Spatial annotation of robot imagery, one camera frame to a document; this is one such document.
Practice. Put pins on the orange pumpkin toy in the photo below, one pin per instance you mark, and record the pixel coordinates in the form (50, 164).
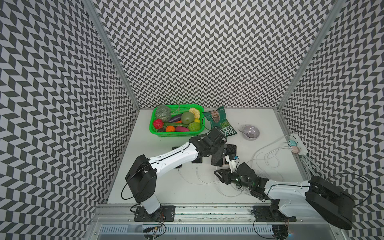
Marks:
(170, 129)

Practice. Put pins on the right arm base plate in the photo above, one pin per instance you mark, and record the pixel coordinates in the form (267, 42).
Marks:
(264, 214)

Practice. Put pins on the red fruit toy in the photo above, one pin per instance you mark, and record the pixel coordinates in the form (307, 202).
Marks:
(158, 124)

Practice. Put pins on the purple eggplant toy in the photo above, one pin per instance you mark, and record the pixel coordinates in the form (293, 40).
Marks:
(176, 118)

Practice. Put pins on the green chips bag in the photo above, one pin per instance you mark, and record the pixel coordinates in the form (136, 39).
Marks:
(218, 119)

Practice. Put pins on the green cabbage toy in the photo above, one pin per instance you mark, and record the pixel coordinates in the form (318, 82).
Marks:
(163, 113)

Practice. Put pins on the striped green melon toy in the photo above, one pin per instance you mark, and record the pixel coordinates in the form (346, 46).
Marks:
(194, 127)

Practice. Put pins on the purple bowl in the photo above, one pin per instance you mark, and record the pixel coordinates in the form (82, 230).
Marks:
(250, 132)

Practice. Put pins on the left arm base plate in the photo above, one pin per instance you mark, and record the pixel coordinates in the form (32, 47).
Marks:
(163, 214)

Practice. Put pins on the green apple toy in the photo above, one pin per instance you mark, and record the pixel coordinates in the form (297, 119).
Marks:
(187, 118)

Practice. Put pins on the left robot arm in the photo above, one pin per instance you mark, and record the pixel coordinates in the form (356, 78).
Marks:
(142, 176)

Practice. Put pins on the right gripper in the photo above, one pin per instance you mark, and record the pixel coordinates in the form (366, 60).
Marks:
(225, 175)

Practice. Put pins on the green cucumber toy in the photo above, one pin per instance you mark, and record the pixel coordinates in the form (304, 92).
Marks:
(175, 125)

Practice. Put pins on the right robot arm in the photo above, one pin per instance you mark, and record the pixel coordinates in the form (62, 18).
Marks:
(315, 198)

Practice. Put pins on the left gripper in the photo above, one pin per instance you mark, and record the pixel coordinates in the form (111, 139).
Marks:
(219, 143)

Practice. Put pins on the green plastic basket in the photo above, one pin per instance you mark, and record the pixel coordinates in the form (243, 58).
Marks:
(177, 109)

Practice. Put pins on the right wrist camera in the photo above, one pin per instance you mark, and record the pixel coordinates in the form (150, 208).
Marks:
(232, 161)

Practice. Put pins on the white power strip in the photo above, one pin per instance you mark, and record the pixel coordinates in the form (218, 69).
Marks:
(296, 141)

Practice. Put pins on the magenta vegetable toy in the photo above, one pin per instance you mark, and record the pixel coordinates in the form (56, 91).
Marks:
(182, 129)

